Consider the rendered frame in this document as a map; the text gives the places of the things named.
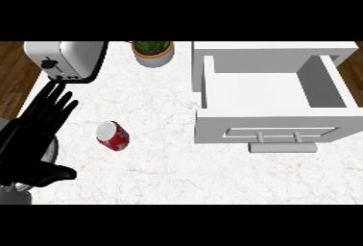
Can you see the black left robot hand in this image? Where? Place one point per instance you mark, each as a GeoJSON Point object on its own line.
{"type": "Point", "coordinates": [28, 130]}

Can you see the red soda can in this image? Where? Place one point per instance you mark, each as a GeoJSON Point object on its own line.
{"type": "Point", "coordinates": [114, 135]}

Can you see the white open drawer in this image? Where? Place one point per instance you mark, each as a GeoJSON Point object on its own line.
{"type": "Point", "coordinates": [273, 105]}

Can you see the white drawer cabinet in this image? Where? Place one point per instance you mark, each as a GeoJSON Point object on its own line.
{"type": "Point", "coordinates": [264, 54]}

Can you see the silver toaster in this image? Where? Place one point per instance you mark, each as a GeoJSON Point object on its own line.
{"type": "Point", "coordinates": [65, 59]}

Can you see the potted green plant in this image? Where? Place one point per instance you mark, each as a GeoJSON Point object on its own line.
{"type": "Point", "coordinates": [152, 53]}

